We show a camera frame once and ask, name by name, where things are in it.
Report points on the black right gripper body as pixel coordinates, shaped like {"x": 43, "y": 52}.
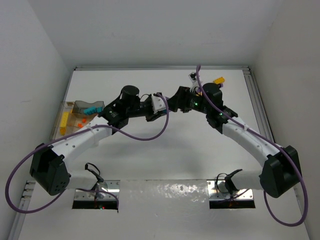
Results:
{"x": 180, "y": 99}

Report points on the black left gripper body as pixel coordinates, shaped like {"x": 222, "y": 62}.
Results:
{"x": 150, "y": 116}

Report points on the teal 2x4 lego brick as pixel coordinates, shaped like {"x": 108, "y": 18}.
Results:
{"x": 92, "y": 110}

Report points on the yellow long lego plate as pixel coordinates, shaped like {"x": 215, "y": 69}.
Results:
{"x": 64, "y": 119}

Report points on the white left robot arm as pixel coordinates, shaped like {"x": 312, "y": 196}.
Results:
{"x": 51, "y": 165}

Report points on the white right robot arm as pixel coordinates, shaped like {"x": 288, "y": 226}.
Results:
{"x": 278, "y": 163}

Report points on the yellow lego brick far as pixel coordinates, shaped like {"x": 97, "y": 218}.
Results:
{"x": 219, "y": 81}

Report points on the smoky grey transparent container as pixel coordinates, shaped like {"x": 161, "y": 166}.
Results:
{"x": 80, "y": 105}

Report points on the clear container far left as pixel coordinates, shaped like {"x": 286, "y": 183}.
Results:
{"x": 64, "y": 106}

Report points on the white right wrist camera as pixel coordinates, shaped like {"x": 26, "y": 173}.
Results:
{"x": 194, "y": 81}

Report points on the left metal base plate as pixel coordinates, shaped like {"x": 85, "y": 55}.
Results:
{"x": 109, "y": 190}

